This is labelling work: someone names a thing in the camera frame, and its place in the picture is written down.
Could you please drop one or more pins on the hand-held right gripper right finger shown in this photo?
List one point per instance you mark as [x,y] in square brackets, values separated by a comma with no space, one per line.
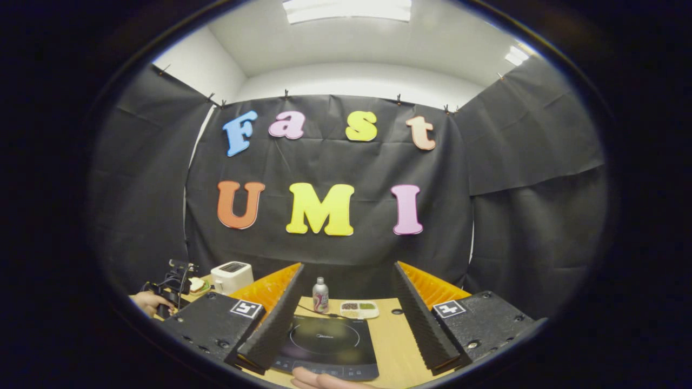
[421,324]

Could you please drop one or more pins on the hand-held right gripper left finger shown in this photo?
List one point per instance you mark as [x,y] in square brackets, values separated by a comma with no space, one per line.
[275,324]

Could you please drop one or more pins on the black induction cooktop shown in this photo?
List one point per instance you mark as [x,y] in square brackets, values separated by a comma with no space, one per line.
[330,340]

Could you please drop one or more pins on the sandwich on plate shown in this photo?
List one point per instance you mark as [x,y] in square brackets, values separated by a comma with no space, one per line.
[198,286]

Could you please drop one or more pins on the white toaster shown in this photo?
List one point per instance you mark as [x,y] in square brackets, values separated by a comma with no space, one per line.
[232,276]

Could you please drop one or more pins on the silver drink bottle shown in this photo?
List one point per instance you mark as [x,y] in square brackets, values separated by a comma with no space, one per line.
[320,297]

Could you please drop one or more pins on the white divided bean tray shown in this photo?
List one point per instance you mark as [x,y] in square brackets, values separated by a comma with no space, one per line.
[359,309]

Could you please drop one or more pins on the small ceiling light panel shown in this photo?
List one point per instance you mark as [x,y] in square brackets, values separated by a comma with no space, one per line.
[516,55]

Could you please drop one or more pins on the large ceiling light panel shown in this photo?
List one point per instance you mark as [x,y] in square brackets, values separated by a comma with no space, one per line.
[346,9]

